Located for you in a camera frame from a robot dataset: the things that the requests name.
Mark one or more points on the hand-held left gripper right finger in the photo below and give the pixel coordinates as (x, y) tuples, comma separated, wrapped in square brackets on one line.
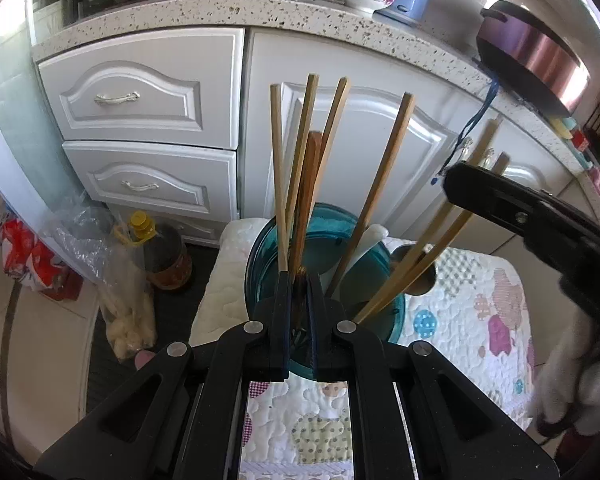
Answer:
[(314, 330)]

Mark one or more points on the teal plastic utensil holder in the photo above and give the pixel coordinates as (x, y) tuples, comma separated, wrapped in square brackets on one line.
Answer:
[(267, 260)]

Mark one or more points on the white-framed glass door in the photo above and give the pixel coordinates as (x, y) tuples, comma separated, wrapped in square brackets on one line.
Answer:
[(10, 120)]

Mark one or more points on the cooking oil bottle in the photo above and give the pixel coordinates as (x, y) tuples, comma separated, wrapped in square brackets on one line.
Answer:
[(167, 260)]

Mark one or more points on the person's right hand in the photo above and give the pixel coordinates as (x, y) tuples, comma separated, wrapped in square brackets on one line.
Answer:
[(565, 360)]

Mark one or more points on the speckled stone countertop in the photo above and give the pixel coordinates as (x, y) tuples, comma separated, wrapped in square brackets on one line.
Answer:
[(180, 10)]

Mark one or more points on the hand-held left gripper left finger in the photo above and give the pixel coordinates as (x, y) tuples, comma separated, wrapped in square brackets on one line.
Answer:
[(285, 320)]

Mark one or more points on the white ceramic spoon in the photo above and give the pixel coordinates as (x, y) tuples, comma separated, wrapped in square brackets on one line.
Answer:
[(367, 240)]

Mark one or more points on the dark brown wooden chopstick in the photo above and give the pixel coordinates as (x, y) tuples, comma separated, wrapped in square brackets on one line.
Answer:
[(307, 185)]

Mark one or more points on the narrow white cabinet door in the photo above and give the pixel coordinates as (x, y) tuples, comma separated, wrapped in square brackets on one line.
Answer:
[(535, 170)]

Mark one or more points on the metal spoon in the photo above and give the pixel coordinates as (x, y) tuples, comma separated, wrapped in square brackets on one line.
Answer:
[(422, 282)]

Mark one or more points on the yellow green cloth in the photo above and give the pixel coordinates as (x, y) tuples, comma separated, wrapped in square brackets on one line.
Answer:
[(562, 125)]

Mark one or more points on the printed quilted mat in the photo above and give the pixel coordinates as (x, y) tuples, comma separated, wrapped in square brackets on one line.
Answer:
[(460, 310)]

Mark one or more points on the medium white drawer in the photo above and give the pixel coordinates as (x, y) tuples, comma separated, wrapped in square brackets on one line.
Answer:
[(150, 185)]

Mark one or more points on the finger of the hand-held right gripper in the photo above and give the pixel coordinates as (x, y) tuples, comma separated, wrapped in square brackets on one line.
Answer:
[(495, 197)]

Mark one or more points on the wide white cabinet door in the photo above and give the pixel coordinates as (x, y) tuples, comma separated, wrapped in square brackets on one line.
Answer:
[(370, 60)]

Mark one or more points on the low white drawer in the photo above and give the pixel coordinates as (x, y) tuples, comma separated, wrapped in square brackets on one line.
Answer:
[(200, 232)]

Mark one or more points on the red plastic bag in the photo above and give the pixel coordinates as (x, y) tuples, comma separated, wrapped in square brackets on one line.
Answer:
[(35, 265)]

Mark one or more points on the large white drawer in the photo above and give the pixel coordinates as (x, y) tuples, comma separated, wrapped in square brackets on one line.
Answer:
[(140, 95)]

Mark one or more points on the purple electric pot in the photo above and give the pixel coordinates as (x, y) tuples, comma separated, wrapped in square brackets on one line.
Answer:
[(535, 55)]

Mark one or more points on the clear plastic bag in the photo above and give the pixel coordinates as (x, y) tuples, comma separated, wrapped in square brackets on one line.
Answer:
[(115, 280)]

